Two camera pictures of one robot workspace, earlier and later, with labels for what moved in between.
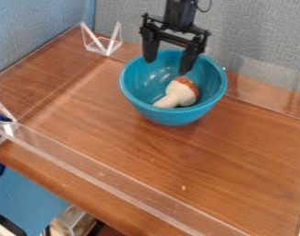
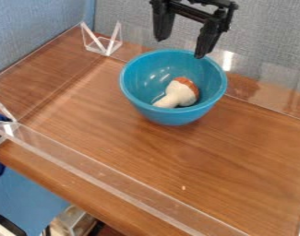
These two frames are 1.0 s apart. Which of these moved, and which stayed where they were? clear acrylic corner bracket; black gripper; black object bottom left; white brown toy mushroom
Moved: black gripper
Stayed: black object bottom left; clear acrylic corner bracket; white brown toy mushroom
